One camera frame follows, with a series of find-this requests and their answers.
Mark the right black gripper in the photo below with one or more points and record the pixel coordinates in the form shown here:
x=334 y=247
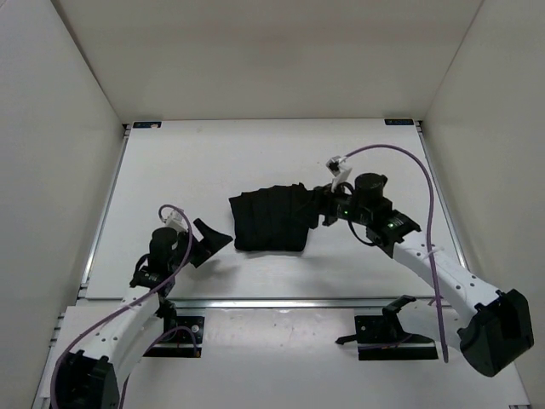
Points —
x=323 y=202

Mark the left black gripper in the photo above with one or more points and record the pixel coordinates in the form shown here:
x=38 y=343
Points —
x=212 y=243

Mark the black pleated skirt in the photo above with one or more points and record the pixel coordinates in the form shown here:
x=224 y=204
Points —
x=276 y=218

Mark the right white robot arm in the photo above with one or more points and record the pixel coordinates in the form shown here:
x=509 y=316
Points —
x=494 y=327

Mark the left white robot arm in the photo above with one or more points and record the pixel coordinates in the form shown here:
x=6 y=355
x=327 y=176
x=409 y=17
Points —
x=94 y=369

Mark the right blue corner label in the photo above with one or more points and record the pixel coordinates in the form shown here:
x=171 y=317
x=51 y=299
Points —
x=398 y=122

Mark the blue corner label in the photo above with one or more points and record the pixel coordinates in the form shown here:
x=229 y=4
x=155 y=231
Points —
x=146 y=124
x=398 y=122

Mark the left blue corner label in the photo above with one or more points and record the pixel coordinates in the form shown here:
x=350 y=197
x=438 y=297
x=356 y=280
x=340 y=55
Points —
x=146 y=124

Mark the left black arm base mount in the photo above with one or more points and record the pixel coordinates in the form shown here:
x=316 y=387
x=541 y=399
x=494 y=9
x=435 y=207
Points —
x=182 y=337

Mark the front aluminium table rail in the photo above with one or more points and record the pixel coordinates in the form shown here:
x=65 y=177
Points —
x=276 y=303

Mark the aluminium table rail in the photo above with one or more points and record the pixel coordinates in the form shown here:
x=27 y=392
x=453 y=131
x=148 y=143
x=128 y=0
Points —
x=276 y=303
x=104 y=211

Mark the left aluminium table rail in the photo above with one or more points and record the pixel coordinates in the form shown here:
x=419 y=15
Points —
x=104 y=211

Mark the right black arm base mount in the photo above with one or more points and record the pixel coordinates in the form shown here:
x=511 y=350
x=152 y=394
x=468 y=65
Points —
x=382 y=337

